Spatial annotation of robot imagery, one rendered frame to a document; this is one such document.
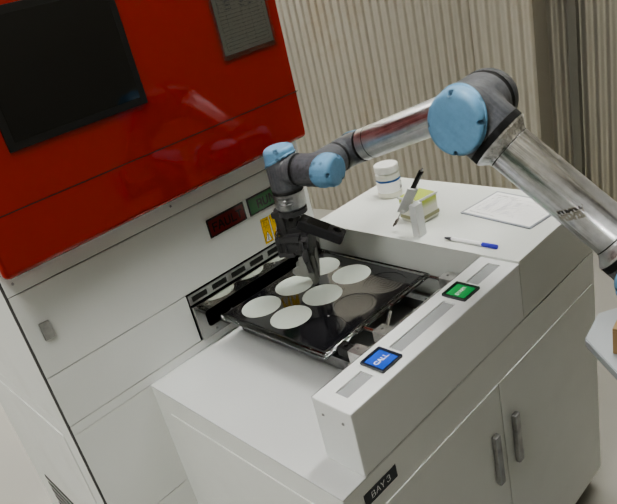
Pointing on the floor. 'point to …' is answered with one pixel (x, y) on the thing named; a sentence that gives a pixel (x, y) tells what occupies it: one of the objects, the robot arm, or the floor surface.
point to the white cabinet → (451, 428)
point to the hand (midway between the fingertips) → (318, 279)
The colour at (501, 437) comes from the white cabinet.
